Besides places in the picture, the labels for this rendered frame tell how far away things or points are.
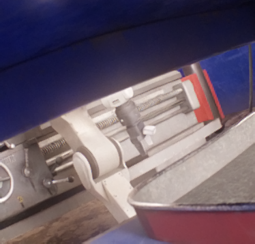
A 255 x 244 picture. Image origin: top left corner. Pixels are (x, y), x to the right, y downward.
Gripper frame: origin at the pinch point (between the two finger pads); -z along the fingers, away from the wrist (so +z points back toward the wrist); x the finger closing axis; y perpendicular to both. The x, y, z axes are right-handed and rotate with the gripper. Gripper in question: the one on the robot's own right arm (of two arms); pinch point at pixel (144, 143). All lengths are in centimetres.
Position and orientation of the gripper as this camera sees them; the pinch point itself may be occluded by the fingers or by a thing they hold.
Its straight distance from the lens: 156.3
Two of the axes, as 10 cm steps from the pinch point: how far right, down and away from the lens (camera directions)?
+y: -8.3, 3.6, 4.1
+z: -4.7, -8.6, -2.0
